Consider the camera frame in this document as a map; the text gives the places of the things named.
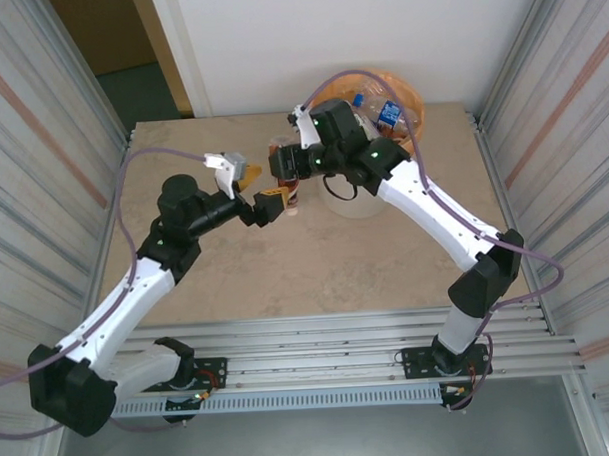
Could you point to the orange plastic bin liner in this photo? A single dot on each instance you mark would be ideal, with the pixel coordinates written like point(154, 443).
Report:
point(414, 114)

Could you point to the brown wooden door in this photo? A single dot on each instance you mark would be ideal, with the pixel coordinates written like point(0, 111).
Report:
point(102, 30)

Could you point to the aluminium rail frame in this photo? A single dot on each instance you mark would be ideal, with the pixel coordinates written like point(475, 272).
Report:
point(313, 338)

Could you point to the white door frame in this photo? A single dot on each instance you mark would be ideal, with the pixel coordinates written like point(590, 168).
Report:
point(178, 42)

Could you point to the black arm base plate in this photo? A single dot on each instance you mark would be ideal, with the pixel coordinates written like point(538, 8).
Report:
point(214, 363)
point(414, 364)

